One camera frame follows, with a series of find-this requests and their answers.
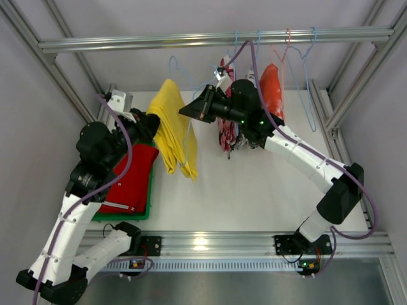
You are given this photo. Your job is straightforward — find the yellow trousers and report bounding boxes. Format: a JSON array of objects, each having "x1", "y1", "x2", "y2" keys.
[{"x1": 147, "y1": 79, "x2": 198, "y2": 181}]

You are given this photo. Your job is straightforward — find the red trousers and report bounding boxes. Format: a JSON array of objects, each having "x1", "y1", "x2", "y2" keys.
[{"x1": 98, "y1": 143, "x2": 160, "y2": 215}]

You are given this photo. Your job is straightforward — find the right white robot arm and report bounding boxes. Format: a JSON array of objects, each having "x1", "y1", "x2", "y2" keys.
[{"x1": 179, "y1": 79, "x2": 364, "y2": 254}]

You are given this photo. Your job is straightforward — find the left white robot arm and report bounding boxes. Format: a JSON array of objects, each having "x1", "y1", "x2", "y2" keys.
[{"x1": 16, "y1": 109, "x2": 160, "y2": 304}]

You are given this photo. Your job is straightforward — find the pink floral trousers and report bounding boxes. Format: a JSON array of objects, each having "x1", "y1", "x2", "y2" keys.
[{"x1": 217, "y1": 55, "x2": 238, "y2": 159}]

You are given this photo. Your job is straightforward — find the newspaper print trousers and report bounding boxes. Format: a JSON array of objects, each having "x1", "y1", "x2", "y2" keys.
[{"x1": 238, "y1": 70, "x2": 265, "y2": 149}]

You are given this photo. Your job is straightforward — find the orange trousers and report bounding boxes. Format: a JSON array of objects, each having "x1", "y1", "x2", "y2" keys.
[{"x1": 259, "y1": 64, "x2": 284, "y2": 119}]

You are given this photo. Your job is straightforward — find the green plastic tray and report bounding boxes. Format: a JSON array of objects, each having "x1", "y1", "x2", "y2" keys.
[{"x1": 92, "y1": 139, "x2": 158, "y2": 221}]

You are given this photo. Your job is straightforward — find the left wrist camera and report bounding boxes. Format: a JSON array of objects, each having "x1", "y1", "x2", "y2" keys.
[{"x1": 107, "y1": 90, "x2": 135, "y2": 122}]

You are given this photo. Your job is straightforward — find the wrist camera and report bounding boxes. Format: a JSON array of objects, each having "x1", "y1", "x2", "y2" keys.
[
  {"x1": 215, "y1": 67, "x2": 233, "y2": 92},
  {"x1": 107, "y1": 90, "x2": 135, "y2": 122}
]

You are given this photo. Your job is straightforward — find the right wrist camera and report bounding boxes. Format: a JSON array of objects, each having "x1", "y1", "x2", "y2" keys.
[{"x1": 215, "y1": 67, "x2": 233, "y2": 92}]

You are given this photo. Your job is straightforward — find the left aluminium frame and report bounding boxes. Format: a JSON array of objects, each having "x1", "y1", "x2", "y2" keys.
[{"x1": 1, "y1": 1, "x2": 109, "y2": 124}]

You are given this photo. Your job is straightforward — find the aluminium frame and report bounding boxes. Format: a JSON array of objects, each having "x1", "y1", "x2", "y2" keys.
[
  {"x1": 312, "y1": 1, "x2": 406, "y2": 233},
  {"x1": 1, "y1": 1, "x2": 109, "y2": 124}
]

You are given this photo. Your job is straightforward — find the aluminium hanging rail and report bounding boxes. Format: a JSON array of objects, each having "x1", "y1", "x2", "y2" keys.
[{"x1": 39, "y1": 26, "x2": 394, "y2": 54}]

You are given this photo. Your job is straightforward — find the pink wire hanger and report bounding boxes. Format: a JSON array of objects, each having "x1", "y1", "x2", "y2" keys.
[{"x1": 271, "y1": 27, "x2": 291, "y2": 111}]

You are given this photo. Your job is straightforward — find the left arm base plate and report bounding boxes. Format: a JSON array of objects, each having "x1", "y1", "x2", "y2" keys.
[{"x1": 137, "y1": 236, "x2": 162, "y2": 257}]

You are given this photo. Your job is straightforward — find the right aluminium frame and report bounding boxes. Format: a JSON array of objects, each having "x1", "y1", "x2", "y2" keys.
[{"x1": 312, "y1": 1, "x2": 406, "y2": 233}]

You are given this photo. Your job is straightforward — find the front aluminium rail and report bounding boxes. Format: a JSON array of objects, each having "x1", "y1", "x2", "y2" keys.
[{"x1": 143, "y1": 231, "x2": 395, "y2": 259}]

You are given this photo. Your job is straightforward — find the slotted cable duct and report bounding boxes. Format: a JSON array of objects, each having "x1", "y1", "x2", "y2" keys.
[{"x1": 102, "y1": 258, "x2": 307, "y2": 273}]

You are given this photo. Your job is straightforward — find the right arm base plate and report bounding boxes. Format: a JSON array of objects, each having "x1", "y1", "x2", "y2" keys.
[{"x1": 273, "y1": 233, "x2": 333, "y2": 256}]

